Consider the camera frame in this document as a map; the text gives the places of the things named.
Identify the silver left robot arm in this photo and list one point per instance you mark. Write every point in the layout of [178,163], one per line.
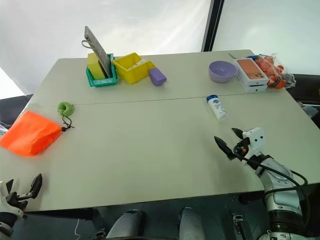
[4,228]

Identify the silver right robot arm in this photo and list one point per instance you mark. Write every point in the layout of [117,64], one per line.
[280,190]

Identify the grey rounded shape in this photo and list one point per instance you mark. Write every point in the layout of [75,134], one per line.
[126,225]
[191,225]

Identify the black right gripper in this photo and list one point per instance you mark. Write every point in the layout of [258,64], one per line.
[241,148]

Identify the white phone box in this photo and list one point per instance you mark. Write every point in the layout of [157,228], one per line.
[251,73]

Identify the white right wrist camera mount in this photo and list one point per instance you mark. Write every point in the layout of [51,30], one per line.
[256,140]

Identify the green plastic bin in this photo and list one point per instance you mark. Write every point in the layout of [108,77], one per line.
[103,82]

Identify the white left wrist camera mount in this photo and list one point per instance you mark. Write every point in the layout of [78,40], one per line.
[10,210]

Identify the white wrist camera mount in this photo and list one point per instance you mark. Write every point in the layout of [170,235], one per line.
[10,210]
[256,140]

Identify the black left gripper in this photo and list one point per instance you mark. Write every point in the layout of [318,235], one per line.
[17,198]

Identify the black furniture beside table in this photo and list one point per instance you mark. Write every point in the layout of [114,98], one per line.
[306,87]

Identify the black table clamp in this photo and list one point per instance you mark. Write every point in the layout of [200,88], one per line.
[239,225]
[100,234]

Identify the yellow plastic bin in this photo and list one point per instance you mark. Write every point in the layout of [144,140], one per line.
[132,74]

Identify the purple plastic bowl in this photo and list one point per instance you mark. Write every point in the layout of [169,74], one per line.
[222,71]

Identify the purple rectangular block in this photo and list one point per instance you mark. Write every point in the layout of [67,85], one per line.
[157,77]

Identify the white lotion tube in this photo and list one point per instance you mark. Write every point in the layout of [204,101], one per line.
[218,107]

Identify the bag of orange carrots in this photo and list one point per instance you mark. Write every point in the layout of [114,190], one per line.
[273,70]

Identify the yellow rectangular block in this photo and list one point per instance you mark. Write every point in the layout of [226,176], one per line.
[94,65]

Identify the black window frame post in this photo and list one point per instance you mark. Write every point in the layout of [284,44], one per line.
[212,25]

